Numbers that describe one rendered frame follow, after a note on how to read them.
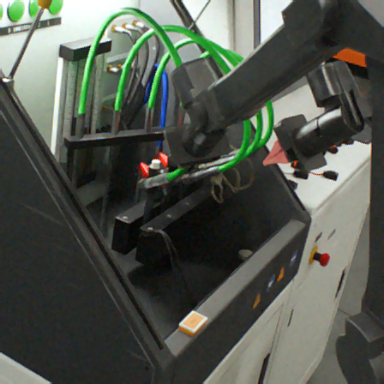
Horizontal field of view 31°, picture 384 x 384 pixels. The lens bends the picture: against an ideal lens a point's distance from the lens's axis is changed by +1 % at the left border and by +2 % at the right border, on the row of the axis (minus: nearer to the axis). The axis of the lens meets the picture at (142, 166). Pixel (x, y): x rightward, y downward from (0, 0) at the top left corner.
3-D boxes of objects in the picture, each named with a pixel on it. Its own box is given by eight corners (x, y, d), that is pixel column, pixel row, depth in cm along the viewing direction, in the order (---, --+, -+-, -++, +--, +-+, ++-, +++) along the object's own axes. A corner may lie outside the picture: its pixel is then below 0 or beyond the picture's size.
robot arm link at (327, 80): (398, 104, 108) (404, 116, 116) (372, 39, 111) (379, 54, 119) (322, 133, 112) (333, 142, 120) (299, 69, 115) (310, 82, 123)
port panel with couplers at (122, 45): (105, 132, 170) (120, 6, 157) (94, 128, 172) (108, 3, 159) (134, 120, 181) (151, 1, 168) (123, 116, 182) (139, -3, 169)
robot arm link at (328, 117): (353, 129, 111) (374, 129, 114) (339, 90, 113) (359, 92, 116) (320, 147, 116) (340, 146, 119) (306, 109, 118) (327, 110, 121)
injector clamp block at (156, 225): (144, 295, 149) (154, 233, 142) (106, 276, 153) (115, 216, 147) (215, 237, 176) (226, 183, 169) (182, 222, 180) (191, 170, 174)
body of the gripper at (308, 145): (296, 117, 126) (327, 99, 121) (320, 168, 124) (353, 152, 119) (273, 123, 122) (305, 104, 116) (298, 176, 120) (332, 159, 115)
